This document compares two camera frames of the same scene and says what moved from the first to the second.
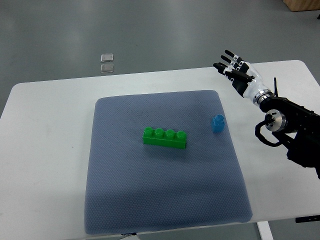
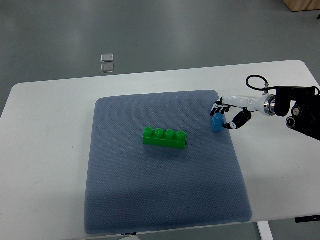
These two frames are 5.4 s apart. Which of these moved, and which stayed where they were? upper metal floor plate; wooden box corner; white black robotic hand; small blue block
Moved: white black robotic hand
Stayed: wooden box corner; upper metal floor plate; small blue block
